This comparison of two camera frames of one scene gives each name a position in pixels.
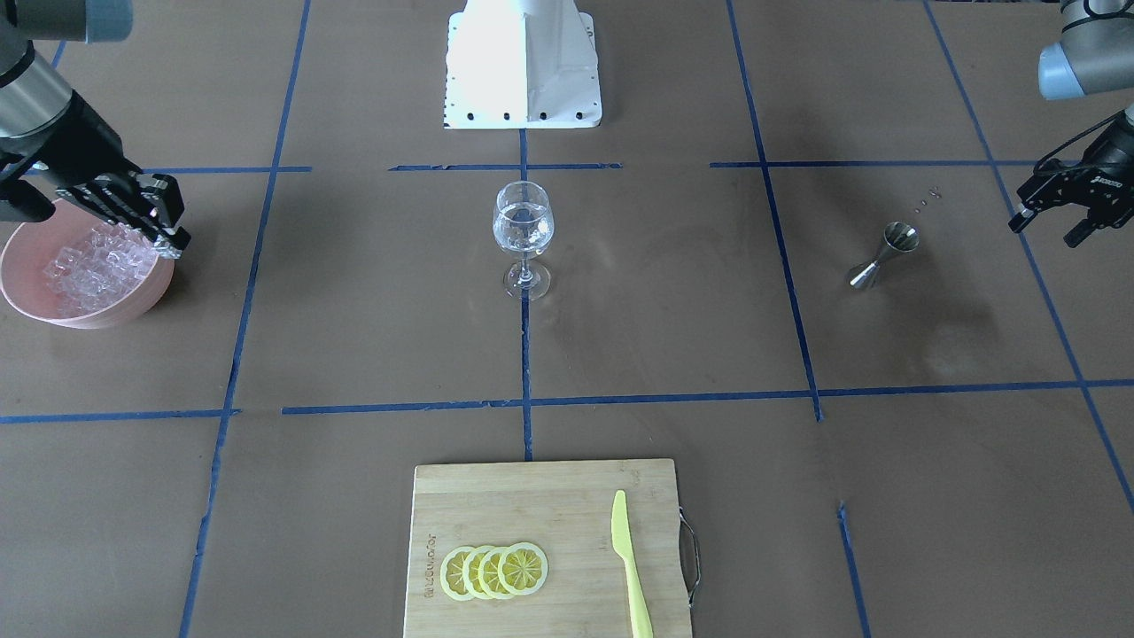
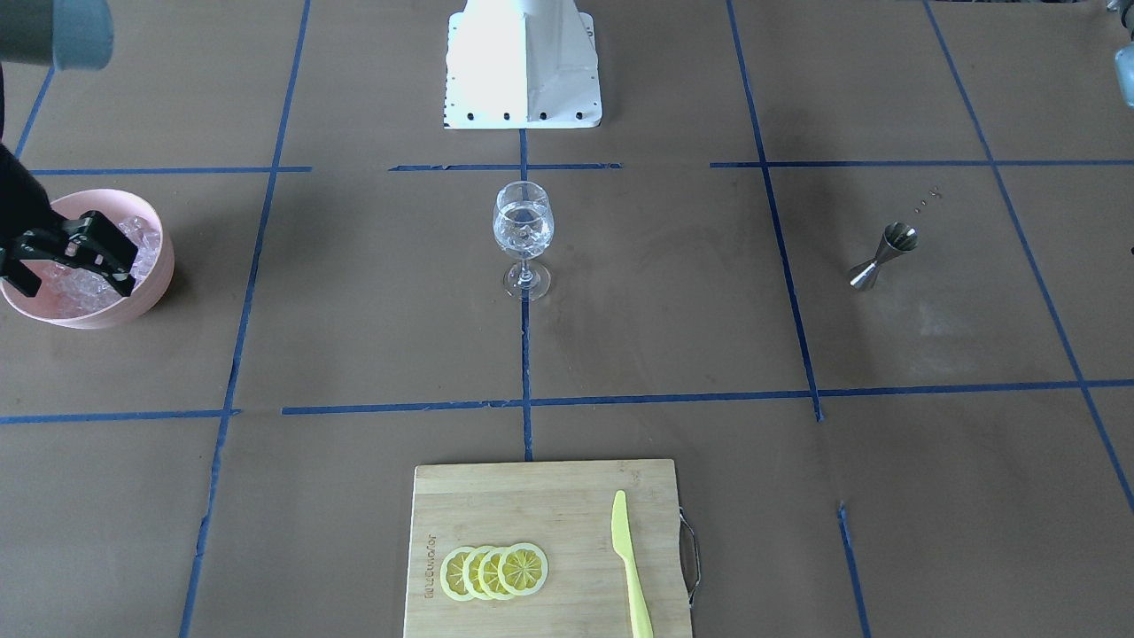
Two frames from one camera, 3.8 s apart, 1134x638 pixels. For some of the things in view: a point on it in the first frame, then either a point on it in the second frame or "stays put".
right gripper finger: (181, 237) -> (112, 254)
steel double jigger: (899, 237) stays put
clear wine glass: (524, 227) stays put
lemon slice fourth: (451, 573) stays put
